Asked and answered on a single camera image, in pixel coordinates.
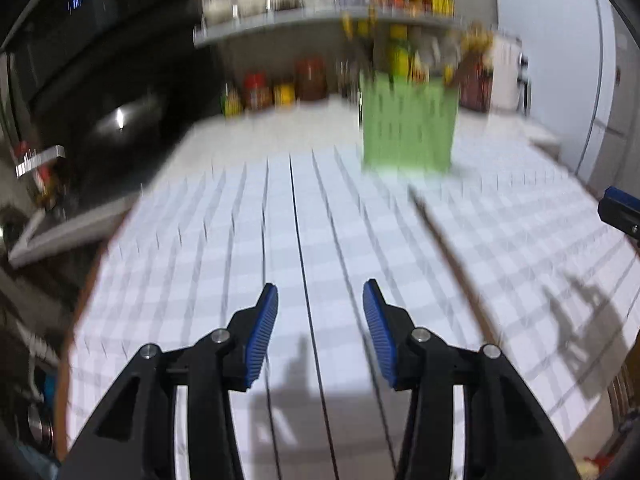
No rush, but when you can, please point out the green plastic utensil basket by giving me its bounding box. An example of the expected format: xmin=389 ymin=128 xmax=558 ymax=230
xmin=360 ymin=73 xmax=459 ymax=172

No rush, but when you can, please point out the white checkered table mat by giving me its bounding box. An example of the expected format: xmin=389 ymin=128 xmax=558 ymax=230
xmin=66 ymin=139 xmax=639 ymax=479

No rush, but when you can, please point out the dark brown chopstick on mat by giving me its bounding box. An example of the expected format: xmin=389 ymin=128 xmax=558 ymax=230
xmin=408 ymin=186 xmax=501 ymax=347

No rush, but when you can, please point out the white refrigerator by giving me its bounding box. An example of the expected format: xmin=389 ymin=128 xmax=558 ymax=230
xmin=497 ymin=0 xmax=616 ymax=182

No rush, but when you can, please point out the white rice cooker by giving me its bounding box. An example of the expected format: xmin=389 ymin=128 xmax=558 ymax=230
xmin=490 ymin=35 xmax=532 ymax=115

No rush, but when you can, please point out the green yellow-capped bottle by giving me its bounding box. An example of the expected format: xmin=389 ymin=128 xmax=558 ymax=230
xmin=387 ymin=24 xmax=413 ymax=80

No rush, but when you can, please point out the grey wall shelf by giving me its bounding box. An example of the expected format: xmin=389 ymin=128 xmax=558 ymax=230
xmin=193 ymin=6 xmax=465 ymax=48

